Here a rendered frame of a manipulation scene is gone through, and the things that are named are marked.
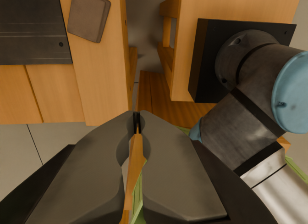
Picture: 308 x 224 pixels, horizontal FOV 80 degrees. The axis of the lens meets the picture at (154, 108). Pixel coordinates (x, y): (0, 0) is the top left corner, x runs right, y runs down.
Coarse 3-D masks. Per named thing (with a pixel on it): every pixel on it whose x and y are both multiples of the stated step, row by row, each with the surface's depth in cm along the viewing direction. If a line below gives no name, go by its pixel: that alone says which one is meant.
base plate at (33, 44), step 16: (0, 0) 42; (16, 0) 42; (32, 0) 43; (48, 0) 43; (0, 16) 44; (16, 16) 44; (32, 16) 44; (48, 16) 44; (0, 32) 45; (16, 32) 45; (32, 32) 46; (48, 32) 46; (64, 32) 46; (0, 48) 47; (16, 48) 47; (32, 48) 47; (48, 48) 48; (64, 48) 48; (0, 64) 49; (16, 64) 49
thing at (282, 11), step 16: (192, 0) 48; (208, 0) 49; (224, 0) 49; (240, 0) 49; (256, 0) 49; (272, 0) 49; (288, 0) 49; (192, 16) 50; (208, 16) 50; (224, 16) 50; (240, 16) 51; (256, 16) 51; (272, 16) 51; (288, 16) 51; (176, 32) 54; (192, 32) 52; (176, 48) 54; (192, 48) 54; (176, 64) 56; (176, 80) 58; (176, 96) 61
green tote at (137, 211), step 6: (186, 132) 71; (144, 162) 79; (288, 162) 77; (294, 162) 79; (294, 168) 74; (300, 174) 71; (138, 180) 83; (306, 180) 69; (138, 186) 80; (132, 192) 87; (138, 192) 75; (132, 198) 85; (138, 198) 72; (132, 204) 82; (138, 204) 70; (132, 210) 78; (138, 210) 70; (132, 216) 74; (138, 216) 78; (132, 222) 73; (138, 222) 76; (144, 222) 77
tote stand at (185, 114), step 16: (144, 80) 123; (160, 80) 128; (144, 96) 99; (160, 96) 103; (160, 112) 86; (176, 112) 89; (192, 112) 92; (288, 144) 80; (144, 160) 81; (128, 176) 85; (128, 192) 90; (128, 208) 95
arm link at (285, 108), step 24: (264, 48) 34; (288, 48) 31; (240, 72) 37; (264, 72) 30; (288, 72) 26; (240, 96) 32; (264, 96) 29; (288, 96) 26; (264, 120) 29; (288, 120) 27
